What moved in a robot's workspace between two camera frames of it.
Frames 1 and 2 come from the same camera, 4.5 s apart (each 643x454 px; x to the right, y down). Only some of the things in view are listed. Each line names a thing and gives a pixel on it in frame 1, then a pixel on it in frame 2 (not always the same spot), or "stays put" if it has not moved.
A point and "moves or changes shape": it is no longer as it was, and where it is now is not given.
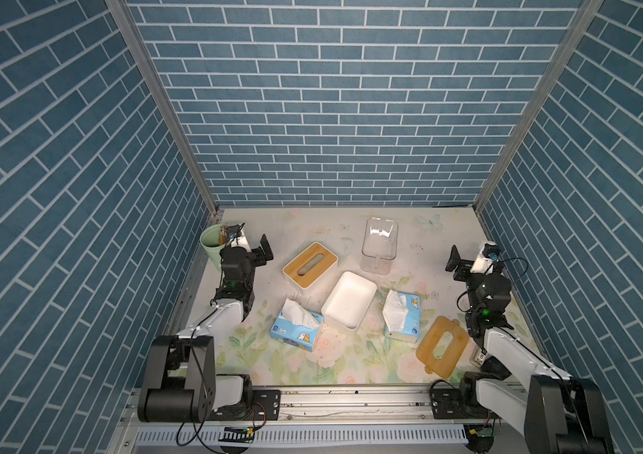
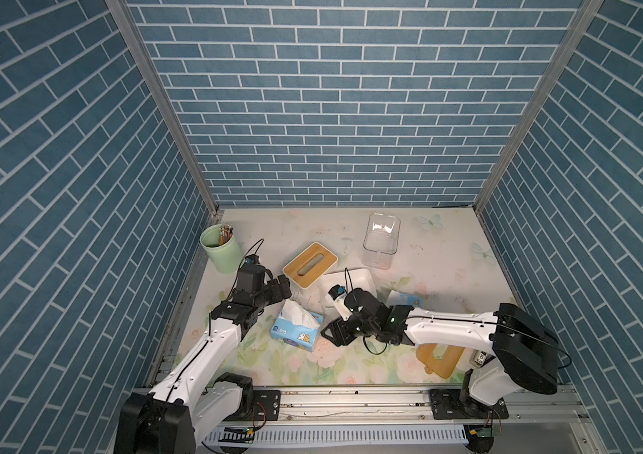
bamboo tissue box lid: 308,267 stays put
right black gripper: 455,261 to 338,327
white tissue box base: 349,301 moves or changes shape
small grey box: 477,357 stays put
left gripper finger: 266,248 to 285,287
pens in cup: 223,234 stays put
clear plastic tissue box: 379,246 stays put
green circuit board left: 238,434 stays put
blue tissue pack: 297,324 stays put
